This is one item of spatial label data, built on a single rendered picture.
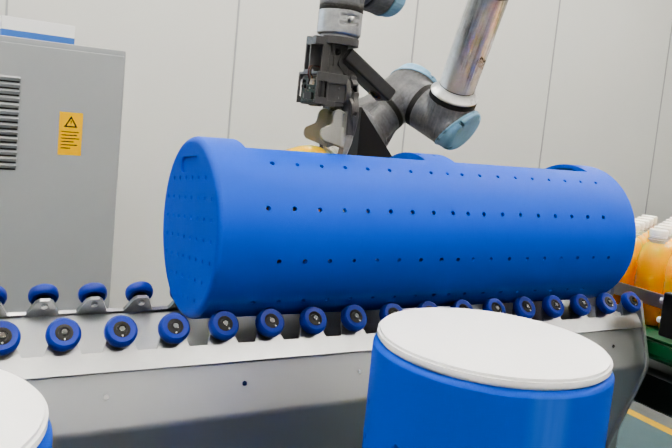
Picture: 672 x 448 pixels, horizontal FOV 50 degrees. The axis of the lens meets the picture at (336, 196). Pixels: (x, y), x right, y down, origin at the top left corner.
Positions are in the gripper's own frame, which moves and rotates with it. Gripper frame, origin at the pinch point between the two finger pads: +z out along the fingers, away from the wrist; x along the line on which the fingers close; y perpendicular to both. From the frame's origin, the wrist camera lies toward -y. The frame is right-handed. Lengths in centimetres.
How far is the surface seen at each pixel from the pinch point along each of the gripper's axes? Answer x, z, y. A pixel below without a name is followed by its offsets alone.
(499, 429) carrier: 57, 24, 9
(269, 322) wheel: 11.8, 25.4, 15.4
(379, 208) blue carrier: 14.0, 6.9, -0.7
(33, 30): -165, -27, 33
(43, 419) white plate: 54, 19, 53
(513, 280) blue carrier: 13.3, 19.3, -31.6
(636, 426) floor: -101, 120, -229
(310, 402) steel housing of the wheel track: 14.9, 37.5, 8.6
